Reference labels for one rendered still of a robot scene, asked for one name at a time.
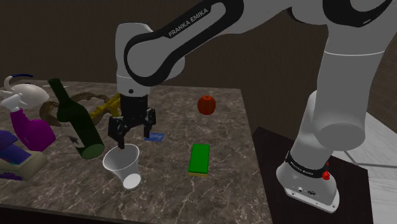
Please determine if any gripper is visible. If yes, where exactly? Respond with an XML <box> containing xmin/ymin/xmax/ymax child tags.
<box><xmin>107</xmin><ymin>94</ymin><xmax>157</xmax><ymax>150</ymax></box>

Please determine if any blue card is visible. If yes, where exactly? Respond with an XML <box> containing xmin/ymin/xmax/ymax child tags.
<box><xmin>143</xmin><ymin>132</ymin><xmax>165</xmax><ymax>143</ymax></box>

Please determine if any yellow tool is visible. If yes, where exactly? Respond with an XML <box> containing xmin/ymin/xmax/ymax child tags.
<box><xmin>88</xmin><ymin>92</ymin><xmax>122</xmax><ymax>120</ymax></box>

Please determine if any white paper cup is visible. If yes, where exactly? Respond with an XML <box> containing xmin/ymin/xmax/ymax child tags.
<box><xmin>102</xmin><ymin>143</ymin><xmax>143</xmax><ymax>190</ymax></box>

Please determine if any dark green wine bottle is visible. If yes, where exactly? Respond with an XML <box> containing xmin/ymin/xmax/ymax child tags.
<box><xmin>47</xmin><ymin>78</ymin><xmax>106</xmax><ymax>160</ymax></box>

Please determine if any green sponge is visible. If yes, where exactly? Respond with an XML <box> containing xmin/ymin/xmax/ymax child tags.
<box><xmin>188</xmin><ymin>143</ymin><xmax>211</xmax><ymax>178</ymax></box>

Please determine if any red apple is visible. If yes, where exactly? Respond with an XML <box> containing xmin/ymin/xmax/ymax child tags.
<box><xmin>197</xmin><ymin>94</ymin><xmax>216</xmax><ymax>116</ymax></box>

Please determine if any brown curved bowl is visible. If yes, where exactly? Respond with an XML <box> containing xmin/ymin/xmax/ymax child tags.
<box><xmin>39</xmin><ymin>92</ymin><xmax>111</xmax><ymax>127</ymax></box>

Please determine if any purple spray bottle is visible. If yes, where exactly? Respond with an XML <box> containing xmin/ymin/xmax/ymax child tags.
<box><xmin>0</xmin><ymin>93</ymin><xmax>57</xmax><ymax>153</ymax></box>

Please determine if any white watering can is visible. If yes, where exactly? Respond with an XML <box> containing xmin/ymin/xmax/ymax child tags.
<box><xmin>0</xmin><ymin>73</ymin><xmax>50</xmax><ymax>110</ymax></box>

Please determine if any beige box with purple print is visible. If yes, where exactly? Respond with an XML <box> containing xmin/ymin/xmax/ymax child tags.
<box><xmin>0</xmin><ymin>130</ymin><xmax>50</xmax><ymax>182</ymax></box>

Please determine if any dark robot stand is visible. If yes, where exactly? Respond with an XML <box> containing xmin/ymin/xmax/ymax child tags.
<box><xmin>251</xmin><ymin>125</ymin><xmax>374</xmax><ymax>224</ymax></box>

